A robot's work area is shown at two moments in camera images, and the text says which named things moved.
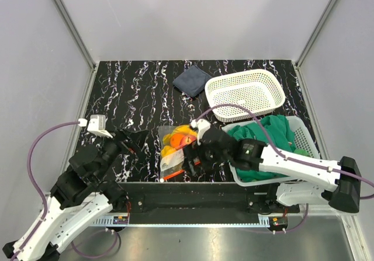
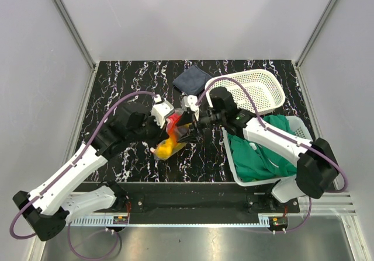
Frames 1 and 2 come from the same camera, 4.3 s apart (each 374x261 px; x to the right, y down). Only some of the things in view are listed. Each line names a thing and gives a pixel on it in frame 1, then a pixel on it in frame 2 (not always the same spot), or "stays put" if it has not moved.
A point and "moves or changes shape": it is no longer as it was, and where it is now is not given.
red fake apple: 187,139 moves or changes shape
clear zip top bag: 172,140 moves or changes shape
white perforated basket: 258,90 stays put
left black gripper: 127,146 -> 159,132
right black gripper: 191,151 -> 186,118
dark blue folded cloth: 192,82 stays put
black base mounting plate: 200,199 stays put
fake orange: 175,139 moves or changes shape
